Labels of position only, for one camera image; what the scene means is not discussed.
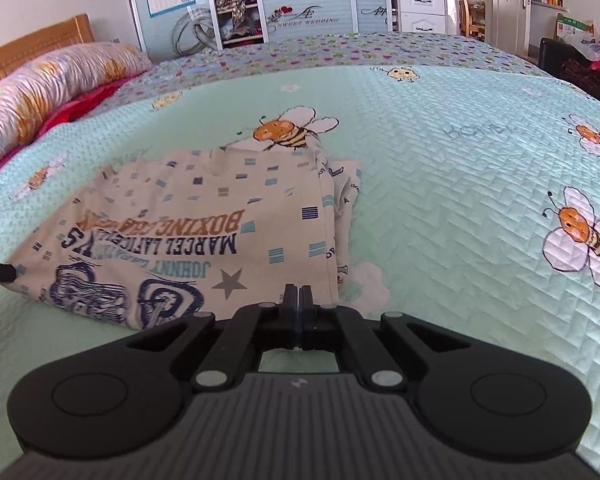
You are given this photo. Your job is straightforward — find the black chair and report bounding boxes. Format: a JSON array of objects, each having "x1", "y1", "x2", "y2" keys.
[{"x1": 539, "y1": 37, "x2": 600, "y2": 116}]

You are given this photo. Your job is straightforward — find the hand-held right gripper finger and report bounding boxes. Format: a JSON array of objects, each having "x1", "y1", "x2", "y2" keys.
[
  {"x1": 298, "y1": 285, "x2": 473, "y2": 392},
  {"x1": 126, "y1": 284, "x2": 299, "y2": 393}
]

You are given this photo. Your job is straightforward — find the grey hoops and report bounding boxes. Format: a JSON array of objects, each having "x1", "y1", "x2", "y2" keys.
[{"x1": 172, "y1": 10, "x2": 216, "y2": 56}]

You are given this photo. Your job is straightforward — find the cream letter-print shirt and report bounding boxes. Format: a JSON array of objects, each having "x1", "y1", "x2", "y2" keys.
[{"x1": 5, "y1": 147, "x2": 366, "y2": 331}]

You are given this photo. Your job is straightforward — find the blue sliding-door wardrobe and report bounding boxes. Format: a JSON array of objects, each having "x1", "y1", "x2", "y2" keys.
[{"x1": 122, "y1": 0, "x2": 398, "y2": 53}]

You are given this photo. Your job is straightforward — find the white drawer cabinet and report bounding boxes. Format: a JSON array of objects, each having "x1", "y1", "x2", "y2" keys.
[{"x1": 397, "y1": 0, "x2": 448, "y2": 36}]

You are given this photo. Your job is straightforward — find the white plastic bag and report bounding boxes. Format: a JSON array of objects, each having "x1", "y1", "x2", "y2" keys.
[{"x1": 565, "y1": 30, "x2": 600, "y2": 61}]

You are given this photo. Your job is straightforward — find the green white carton box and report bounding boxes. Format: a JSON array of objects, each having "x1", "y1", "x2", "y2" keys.
[{"x1": 555, "y1": 14, "x2": 596, "y2": 43}]

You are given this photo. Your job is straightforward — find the red blanket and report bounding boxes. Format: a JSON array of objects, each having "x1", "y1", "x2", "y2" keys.
[{"x1": 0, "y1": 77, "x2": 131, "y2": 191}]

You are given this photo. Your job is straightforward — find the wooden headboard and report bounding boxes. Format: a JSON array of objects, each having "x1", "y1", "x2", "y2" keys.
[{"x1": 0, "y1": 14, "x2": 96, "y2": 98}]

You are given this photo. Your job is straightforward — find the green bee-print quilt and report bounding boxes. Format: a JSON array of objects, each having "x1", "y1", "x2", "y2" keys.
[{"x1": 0, "y1": 67, "x2": 600, "y2": 466}]

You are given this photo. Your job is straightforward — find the white door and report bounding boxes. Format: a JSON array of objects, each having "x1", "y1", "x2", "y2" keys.
[{"x1": 485, "y1": 0, "x2": 531, "y2": 58}]

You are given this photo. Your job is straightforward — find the purple heart-print bedsheet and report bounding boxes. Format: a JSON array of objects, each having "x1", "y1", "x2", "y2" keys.
[{"x1": 115, "y1": 30, "x2": 553, "y2": 111}]

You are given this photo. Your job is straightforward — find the wooden chair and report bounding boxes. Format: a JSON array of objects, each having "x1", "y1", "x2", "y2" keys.
[{"x1": 459, "y1": 0, "x2": 486, "y2": 38}]

